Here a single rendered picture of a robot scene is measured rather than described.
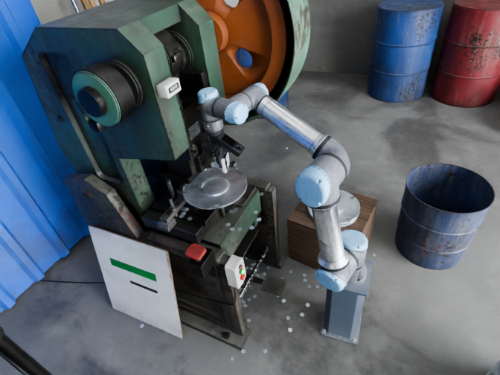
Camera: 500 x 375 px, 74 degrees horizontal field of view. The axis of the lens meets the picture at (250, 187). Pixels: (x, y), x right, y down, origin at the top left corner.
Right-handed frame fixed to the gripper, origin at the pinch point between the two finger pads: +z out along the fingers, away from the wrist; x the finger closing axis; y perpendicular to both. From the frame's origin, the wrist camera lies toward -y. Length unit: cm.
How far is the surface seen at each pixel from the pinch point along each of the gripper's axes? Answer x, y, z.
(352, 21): -330, 21, 29
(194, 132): 0.3, 11.8, -16.6
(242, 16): -37, 4, -50
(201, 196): 8.0, 10.1, 10.9
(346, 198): -56, -40, 51
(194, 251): 33.7, -2.8, 13.0
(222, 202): 7.8, -0.7, 10.8
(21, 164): 14, 132, 17
